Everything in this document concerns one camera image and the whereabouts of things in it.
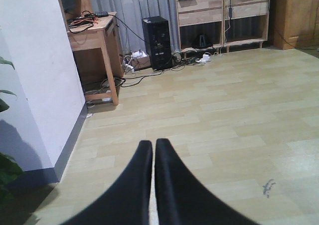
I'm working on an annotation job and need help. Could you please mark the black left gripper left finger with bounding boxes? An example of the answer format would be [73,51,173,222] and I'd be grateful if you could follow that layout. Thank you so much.
[63,140,153,225]

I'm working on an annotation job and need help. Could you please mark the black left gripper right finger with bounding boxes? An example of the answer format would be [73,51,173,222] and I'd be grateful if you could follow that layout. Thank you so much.
[155,138,256,225]

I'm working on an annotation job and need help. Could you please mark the wooden side desk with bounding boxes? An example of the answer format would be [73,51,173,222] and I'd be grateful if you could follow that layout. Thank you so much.
[58,0,124,105]

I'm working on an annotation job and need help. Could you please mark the white power strip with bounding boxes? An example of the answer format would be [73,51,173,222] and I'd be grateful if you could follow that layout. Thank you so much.
[195,54,211,63]

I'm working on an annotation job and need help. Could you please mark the black triangular gripper part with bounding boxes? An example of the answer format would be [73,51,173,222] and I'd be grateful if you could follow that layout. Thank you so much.
[191,34,213,49]

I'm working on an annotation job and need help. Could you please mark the black computer tower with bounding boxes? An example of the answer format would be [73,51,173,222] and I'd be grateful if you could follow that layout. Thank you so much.
[142,16,172,70]

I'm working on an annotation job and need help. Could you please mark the left wooden shelf unit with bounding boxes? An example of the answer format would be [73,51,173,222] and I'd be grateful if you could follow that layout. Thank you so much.
[175,0,224,52]

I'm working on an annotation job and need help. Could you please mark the wooden shelf unit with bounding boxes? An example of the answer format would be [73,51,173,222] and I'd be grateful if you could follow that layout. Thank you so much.
[222,0,270,52]
[175,0,224,52]

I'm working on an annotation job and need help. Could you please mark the black laptop power brick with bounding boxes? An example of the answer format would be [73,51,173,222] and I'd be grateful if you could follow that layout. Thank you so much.
[228,7,233,19]

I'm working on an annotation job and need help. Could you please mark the right wooden shelf unit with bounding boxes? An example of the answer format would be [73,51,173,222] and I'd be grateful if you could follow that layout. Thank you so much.
[222,0,270,52]

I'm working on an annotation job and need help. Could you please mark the wooden wardrobe cabinet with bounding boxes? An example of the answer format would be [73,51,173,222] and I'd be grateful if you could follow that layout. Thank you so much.
[270,0,319,49]

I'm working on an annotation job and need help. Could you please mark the floor cable bundle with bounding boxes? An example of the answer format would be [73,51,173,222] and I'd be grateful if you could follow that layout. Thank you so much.
[119,49,220,88]

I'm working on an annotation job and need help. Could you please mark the tangled cables on desk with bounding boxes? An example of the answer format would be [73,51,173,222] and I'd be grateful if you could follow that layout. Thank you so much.
[65,10,110,34]

